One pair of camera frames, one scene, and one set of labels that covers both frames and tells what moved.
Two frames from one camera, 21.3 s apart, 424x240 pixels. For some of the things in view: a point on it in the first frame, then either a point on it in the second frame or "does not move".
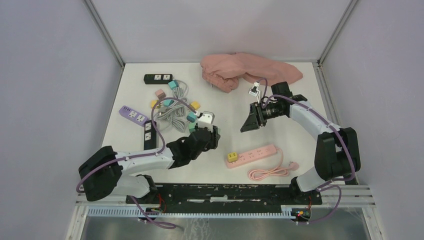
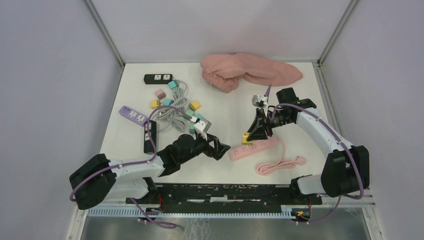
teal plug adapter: x=173 y=84 does not move
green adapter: x=192 y=127 does not move
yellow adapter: x=232 y=157 → x=244 y=141
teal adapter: x=168 y=102 does not move
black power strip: x=155 y=79 does not move
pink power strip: x=234 y=159 → x=256 y=147
